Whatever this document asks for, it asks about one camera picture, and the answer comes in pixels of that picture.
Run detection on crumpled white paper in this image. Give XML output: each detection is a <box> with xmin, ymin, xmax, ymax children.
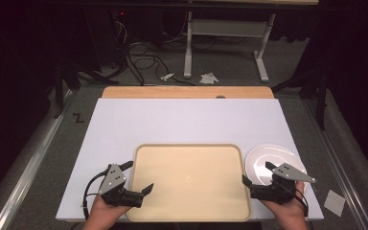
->
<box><xmin>198</xmin><ymin>72</ymin><xmax>220</xmax><ymax>85</ymax></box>

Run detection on white metal desk frame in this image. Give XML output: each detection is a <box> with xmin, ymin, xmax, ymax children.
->
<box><xmin>183</xmin><ymin>11</ymin><xmax>278</xmax><ymax>83</ymax></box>

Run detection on person's right hand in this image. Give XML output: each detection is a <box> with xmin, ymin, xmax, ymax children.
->
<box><xmin>261</xmin><ymin>180</ymin><xmax>307</xmax><ymax>223</ymax></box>

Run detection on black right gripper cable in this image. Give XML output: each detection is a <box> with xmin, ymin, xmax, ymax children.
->
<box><xmin>280</xmin><ymin>182</ymin><xmax>311</xmax><ymax>219</ymax></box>

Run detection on black floor cables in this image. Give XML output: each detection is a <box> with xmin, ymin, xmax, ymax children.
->
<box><xmin>125</xmin><ymin>40</ymin><xmax>196</xmax><ymax>87</ymax></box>

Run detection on dark equipment with red light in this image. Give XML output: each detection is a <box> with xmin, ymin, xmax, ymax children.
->
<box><xmin>107</xmin><ymin>9</ymin><xmax>132</xmax><ymax>69</ymax></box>

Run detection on wooden table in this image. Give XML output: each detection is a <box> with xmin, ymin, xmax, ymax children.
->
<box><xmin>102</xmin><ymin>85</ymin><xmax>275</xmax><ymax>100</ymax></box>

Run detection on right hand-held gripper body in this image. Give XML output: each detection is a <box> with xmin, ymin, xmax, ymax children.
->
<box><xmin>249</xmin><ymin>162</ymin><xmax>317</xmax><ymax>206</ymax></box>

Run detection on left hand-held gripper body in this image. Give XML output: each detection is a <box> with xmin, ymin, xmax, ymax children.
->
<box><xmin>98</xmin><ymin>162</ymin><xmax>144</xmax><ymax>209</ymax></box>

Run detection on metal floor rail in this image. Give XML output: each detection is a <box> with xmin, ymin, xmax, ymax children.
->
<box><xmin>0</xmin><ymin>89</ymin><xmax>79</xmax><ymax>230</ymax></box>
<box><xmin>302</xmin><ymin>95</ymin><xmax>368</xmax><ymax>230</ymax></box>

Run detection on person's left hand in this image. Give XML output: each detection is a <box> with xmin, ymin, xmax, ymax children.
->
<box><xmin>89</xmin><ymin>194</ymin><xmax>132</xmax><ymax>223</ymax></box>

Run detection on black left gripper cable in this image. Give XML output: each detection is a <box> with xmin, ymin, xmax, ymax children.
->
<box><xmin>81</xmin><ymin>170</ymin><xmax>110</xmax><ymax>222</ymax></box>

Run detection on white round plate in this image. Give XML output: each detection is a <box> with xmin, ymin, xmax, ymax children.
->
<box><xmin>244</xmin><ymin>144</ymin><xmax>308</xmax><ymax>194</ymax></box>

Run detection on beige plastic tray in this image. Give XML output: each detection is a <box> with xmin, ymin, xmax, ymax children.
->
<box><xmin>126</xmin><ymin>143</ymin><xmax>253</xmax><ymax>223</ymax></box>

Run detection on flat white paper square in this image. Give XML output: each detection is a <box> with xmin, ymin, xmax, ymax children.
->
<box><xmin>323</xmin><ymin>189</ymin><xmax>347</xmax><ymax>218</ymax></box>

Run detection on black metal stand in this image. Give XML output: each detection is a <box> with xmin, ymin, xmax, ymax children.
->
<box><xmin>270</xmin><ymin>61</ymin><xmax>331</xmax><ymax>131</ymax></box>
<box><xmin>53</xmin><ymin>59</ymin><xmax>111</xmax><ymax>120</ymax></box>

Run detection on white table board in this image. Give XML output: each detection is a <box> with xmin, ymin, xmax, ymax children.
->
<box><xmin>55</xmin><ymin>97</ymin><xmax>325</xmax><ymax>222</ymax></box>

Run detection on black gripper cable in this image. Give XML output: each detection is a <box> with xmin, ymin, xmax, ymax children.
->
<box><xmin>280</xmin><ymin>182</ymin><xmax>311</xmax><ymax>219</ymax></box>
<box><xmin>81</xmin><ymin>170</ymin><xmax>110</xmax><ymax>222</ymax></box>

